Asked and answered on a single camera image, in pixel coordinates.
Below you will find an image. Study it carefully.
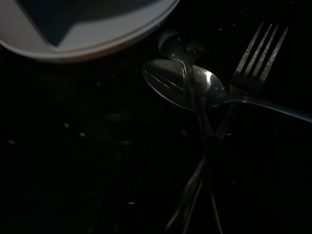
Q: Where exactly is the small silver spoon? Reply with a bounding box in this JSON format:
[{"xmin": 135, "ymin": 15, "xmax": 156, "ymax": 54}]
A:
[{"xmin": 157, "ymin": 30, "xmax": 223, "ymax": 234}]

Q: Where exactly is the large silver spoon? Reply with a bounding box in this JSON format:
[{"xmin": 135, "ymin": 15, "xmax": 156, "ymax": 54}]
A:
[{"xmin": 142, "ymin": 58, "xmax": 312, "ymax": 123}]

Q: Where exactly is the silver fork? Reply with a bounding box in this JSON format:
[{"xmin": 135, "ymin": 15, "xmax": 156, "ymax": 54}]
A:
[{"xmin": 165, "ymin": 21, "xmax": 289, "ymax": 234}]

